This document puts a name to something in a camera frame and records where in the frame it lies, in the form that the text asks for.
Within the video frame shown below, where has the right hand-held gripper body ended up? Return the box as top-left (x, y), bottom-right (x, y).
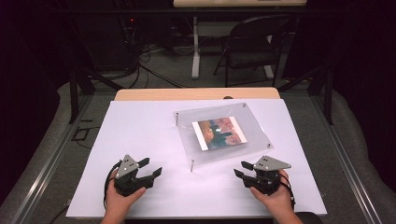
top-left (242, 155), bottom-right (292, 196)

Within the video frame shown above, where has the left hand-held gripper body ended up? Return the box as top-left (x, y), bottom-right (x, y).
top-left (113, 154), bottom-right (155, 198)

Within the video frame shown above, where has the clear acrylic photo frame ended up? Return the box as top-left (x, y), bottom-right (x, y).
top-left (173, 102), bottom-right (275, 173)

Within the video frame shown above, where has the landscape painting print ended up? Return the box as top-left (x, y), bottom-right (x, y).
top-left (191, 116), bottom-right (248, 152)

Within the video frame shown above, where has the person's left hand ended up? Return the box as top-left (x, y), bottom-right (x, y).
top-left (104, 169), bottom-right (147, 218)

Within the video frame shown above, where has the person's right hand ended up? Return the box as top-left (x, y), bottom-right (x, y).
top-left (249, 169), bottom-right (296, 218)

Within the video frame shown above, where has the white table cover sheet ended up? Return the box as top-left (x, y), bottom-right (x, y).
top-left (65, 98), bottom-right (328, 218)

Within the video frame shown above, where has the light wooden table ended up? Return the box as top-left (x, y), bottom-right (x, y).
top-left (114, 87), bottom-right (281, 102)

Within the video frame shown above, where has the black metal stand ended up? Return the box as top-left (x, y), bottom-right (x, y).
top-left (68, 65), bottom-right (124, 125)
top-left (277, 65), bottom-right (334, 126)

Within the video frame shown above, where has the black folding chair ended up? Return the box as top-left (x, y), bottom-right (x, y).
top-left (213, 14), bottom-right (297, 89)

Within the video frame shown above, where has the white desk with legs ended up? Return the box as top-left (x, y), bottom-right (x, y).
top-left (173, 0), bottom-right (308, 80)

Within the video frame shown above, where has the dark computer with red light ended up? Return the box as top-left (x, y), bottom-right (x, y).
top-left (120, 15), bottom-right (139, 41)

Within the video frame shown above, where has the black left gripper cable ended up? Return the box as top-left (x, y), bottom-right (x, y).
top-left (103, 161), bottom-right (123, 210)

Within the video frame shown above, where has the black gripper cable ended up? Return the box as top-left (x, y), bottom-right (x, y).
top-left (279, 173), bottom-right (297, 210)
top-left (103, 161), bottom-right (123, 210)

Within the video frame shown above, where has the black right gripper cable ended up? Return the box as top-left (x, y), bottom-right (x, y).
top-left (279, 173), bottom-right (297, 210)

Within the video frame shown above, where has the aluminium floor rail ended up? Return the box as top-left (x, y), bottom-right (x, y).
top-left (8, 92), bottom-right (95, 224)
top-left (310, 92), bottom-right (385, 224)

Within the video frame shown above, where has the black floor cables bundle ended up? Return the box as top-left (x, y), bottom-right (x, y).
top-left (122, 31), bottom-right (185, 90)

